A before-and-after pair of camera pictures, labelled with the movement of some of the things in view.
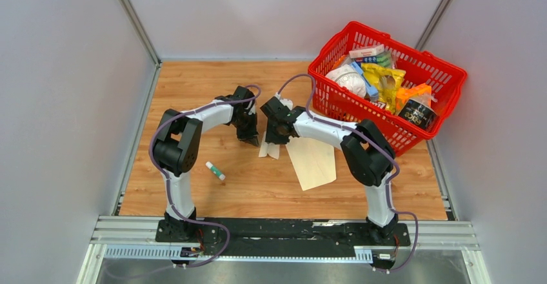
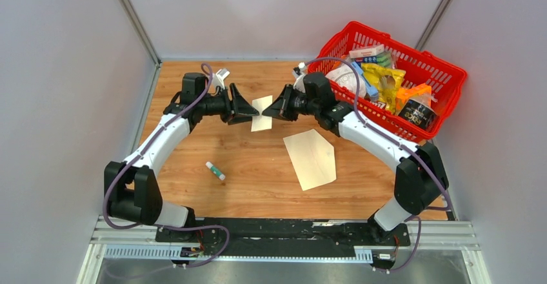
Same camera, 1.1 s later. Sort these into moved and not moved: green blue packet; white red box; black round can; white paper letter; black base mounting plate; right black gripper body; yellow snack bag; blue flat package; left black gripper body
Moved: white paper letter; left black gripper body; right black gripper body
Not moved: blue flat package; white red box; black base mounting plate; black round can; green blue packet; yellow snack bag
